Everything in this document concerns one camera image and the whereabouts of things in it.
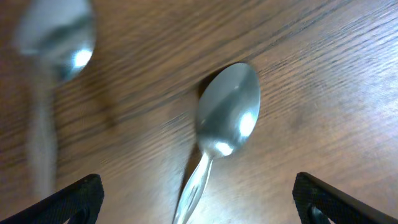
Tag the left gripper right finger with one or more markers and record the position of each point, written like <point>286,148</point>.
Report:
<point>318,202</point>

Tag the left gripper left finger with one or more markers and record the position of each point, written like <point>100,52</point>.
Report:
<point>80,202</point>

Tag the small teaspoon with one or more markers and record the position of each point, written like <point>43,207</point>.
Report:
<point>58,38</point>
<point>226,116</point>

